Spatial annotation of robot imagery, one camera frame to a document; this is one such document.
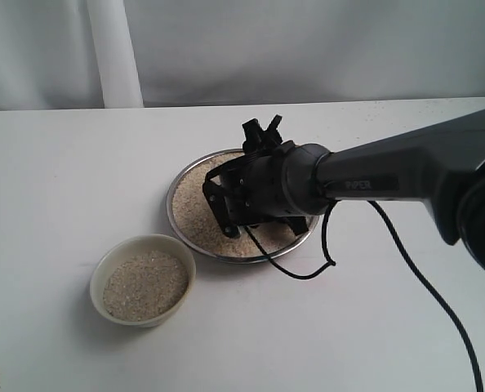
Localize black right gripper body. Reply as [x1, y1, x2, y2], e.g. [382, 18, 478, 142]
[217, 140, 307, 228]

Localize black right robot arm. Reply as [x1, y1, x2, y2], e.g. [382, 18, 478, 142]
[202, 109, 485, 270]

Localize rice heap in tray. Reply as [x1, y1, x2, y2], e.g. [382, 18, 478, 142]
[171, 151, 316, 258]

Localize brown granular contents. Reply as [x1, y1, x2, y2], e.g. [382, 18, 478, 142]
[103, 251, 189, 322]

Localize cream ceramic floral bowl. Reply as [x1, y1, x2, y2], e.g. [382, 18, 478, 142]
[89, 234, 196, 327]

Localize round steel tray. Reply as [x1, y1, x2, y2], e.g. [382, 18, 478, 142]
[165, 147, 322, 264]

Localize white backdrop curtain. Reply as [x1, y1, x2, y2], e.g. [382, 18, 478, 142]
[0, 1, 485, 110]

